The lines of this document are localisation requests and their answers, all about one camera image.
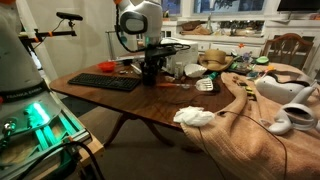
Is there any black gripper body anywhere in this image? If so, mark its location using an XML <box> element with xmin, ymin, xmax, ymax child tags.
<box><xmin>143</xmin><ymin>43</ymin><xmax>178</xmax><ymax>67</ymax></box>

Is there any black measuring cup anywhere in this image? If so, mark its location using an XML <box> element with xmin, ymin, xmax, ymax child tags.
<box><xmin>122</xmin><ymin>58</ymin><xmax>135</xmax><ymax>67</ymax></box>

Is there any white toaster oven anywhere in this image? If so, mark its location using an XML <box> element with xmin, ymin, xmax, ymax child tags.
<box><xmin>161</xmin><ymin>37</ymin><xmax>200</xmax><ymax>75</ymax></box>

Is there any silver marker pen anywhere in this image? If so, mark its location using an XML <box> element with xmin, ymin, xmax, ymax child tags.
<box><xmin>129</xmin><ymin>62</ymin><xmax>143</xmax><ymax>75</ymax></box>

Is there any small white bottle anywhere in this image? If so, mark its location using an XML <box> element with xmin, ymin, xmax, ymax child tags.
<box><xmin>174</xmin><ymin>61</ymin><xmax>185</xmax><ymax>81</ymax></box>

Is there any white paper bowl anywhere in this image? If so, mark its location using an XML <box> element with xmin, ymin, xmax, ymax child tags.
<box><xmin>183</xmin><ymin>63</ymin><xmax>209</xmax><ymax>79</ymax></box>

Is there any red plastic bowl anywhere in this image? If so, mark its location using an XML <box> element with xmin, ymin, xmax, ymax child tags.
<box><xmin>97</xmin><ymin>60</ymin><xmax>117</xmax><ymax>73</ymax></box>

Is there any black computer keyboard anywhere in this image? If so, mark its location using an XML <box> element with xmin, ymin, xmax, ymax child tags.
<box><xmin>67</xmin><ymin>72</ymin><xmax>142</xmax><ymax>93</ymax></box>

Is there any basket of goods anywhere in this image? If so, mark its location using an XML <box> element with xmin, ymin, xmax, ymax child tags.
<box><xmin>179</xmin><ymin>19</ymin><xmax>213</xmax><ymax>37</ymax></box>

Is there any straw hat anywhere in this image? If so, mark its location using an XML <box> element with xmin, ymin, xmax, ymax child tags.
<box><xmin>198</xmin><ymin>48</ymin><xmax>235</xmax><ymax>72</ymax></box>

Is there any crumpled white cloth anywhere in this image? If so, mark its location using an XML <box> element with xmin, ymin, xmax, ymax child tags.
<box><xmin>172</xmin><ymin>105</ymin><xmax>216</xmax><ymax>128</ymax></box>

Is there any white kitchen cabinet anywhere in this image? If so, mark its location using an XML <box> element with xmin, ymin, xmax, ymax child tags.
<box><xmin>159</xmin><ymin>16</ymin><xmax>320</xmax><ymax>81</ymax></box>

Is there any wooden base board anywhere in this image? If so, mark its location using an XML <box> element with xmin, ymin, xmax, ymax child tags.
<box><xmin>77</xmin><ymin>134</ymin><xmax>105</xmax><ymax>168</ymax></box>

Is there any black tripod boom with orange clamps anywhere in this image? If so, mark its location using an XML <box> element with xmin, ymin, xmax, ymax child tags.
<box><xmin>18</xmin><ymin>28</ymin><xmax>78</xmax><ymax>43</ymax></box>

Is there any green round lid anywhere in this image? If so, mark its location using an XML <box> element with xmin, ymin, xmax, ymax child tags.
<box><xmin>255</xmin><ymin>55</ymin><xmax>271</xmax><ymax>65</ymax></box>

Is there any beige towel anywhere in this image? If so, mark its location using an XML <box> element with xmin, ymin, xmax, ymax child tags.
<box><xmin>180</xmin><ymin>62</ymin><xmax>320</xmax><ymax>180</ymax></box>

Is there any white VR headset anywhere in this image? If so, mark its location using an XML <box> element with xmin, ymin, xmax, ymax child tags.
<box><xmin>254</xmin><ymin>71</ymin><xmax>318</xmax><ymax>105</ymax></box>

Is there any wooden chair with curved back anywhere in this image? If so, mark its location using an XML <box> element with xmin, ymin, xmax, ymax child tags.
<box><xmin>261</xmin><ymin>32</ymin><xmax>315</xmax><ymax>71</ymax></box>

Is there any white VR controller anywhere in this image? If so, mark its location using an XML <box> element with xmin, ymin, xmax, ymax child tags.
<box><xmin>267</xmin><ymin>86</ymin><xmax>320</xmax><ymax>136</ymax></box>

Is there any black television screen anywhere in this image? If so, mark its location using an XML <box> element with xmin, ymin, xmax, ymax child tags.
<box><xmin>276</xmin><ymin>0</ymin><xmax>320</xmax><ymax>13</ymax></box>

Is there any aluminium post with black plate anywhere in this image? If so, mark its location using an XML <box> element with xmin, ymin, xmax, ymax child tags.
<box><xmin>105</xmin><ymin>29</ymin><xmax>118</xmax><ymax>62</ymax></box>

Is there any thin black table cable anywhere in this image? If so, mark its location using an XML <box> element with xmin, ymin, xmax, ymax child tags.
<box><xmin>159</xmin><ymin>92</ymin><xmax>219</xmax><ymax>107</ymax></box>

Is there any spatula with orange handle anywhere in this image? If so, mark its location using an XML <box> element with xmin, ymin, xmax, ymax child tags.
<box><xmin>156</xmin><ymin>77</ymin><xmax>215</xmax><ymax>93</ymax></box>

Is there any black stereo camera bar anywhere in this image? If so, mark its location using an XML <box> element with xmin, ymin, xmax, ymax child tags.
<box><xmin>55</xmin><ymin>11</ymin><xmax>84</xmax><ymax>22</ymax></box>

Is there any white door frame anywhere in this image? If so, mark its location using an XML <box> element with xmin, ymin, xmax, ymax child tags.
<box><xmin>15</xmin><ymin>0</ymin><xmax>60</xmax><ymax>83</ymax></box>

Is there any thin camera cable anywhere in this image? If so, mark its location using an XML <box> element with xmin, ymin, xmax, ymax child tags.
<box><xmin>35</xmin><ymin>18</ymin><xmax>68</xmax><ymax>48</ymax></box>

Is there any black cable over towel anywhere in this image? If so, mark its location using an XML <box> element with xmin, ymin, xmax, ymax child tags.
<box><xmin>197</xmin><ymin>110</ymin><xmax>290</xmax><ymax>180</ymax></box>

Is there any green lit robot mounting frame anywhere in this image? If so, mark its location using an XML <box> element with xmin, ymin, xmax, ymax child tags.
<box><xmin>0</xmin><ymin>89</ymin><xmax>92</xmax><ymax>180</ymax></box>

